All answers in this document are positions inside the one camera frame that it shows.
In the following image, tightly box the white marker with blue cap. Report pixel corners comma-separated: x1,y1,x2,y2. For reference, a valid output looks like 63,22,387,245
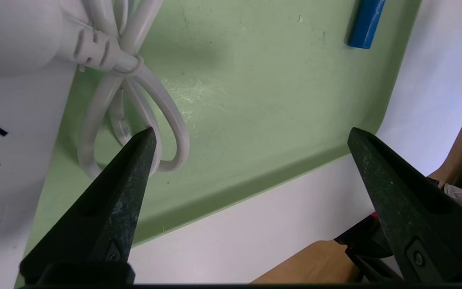
347,0,386,50

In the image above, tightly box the white power strip cable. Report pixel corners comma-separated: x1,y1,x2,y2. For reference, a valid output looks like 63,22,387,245
0,0,190,180

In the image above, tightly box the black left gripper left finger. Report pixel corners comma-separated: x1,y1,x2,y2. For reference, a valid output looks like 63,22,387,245
19,128,158,285

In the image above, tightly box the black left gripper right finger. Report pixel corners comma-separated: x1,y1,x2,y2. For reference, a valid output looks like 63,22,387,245
347,128,462,283

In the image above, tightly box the light green plastic tray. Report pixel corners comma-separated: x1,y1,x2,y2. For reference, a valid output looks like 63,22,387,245
14,0,422,287

